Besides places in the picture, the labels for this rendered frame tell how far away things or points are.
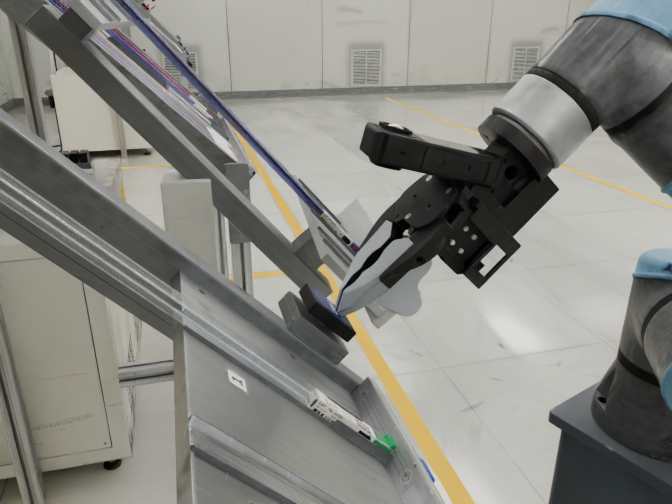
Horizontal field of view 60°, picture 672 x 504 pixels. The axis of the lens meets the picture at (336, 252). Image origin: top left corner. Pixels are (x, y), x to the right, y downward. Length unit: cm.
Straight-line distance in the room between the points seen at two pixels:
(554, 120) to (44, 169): 37
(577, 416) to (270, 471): 58
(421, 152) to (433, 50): 812
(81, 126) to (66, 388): 357
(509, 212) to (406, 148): 12
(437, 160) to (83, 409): 114
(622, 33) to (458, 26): 820
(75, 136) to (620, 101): 453
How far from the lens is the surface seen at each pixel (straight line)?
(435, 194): 50
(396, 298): 51
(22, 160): 44
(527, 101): 51
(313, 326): 49
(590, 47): 53
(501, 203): 53
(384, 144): 46
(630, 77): 53
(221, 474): 28
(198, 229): 75
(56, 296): 133
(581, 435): 83
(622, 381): 81
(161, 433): 169
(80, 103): 482
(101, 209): 44
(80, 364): 140
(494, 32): 898
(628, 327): 79
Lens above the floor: 103
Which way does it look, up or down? 22 degrees down
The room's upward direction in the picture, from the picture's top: straight up
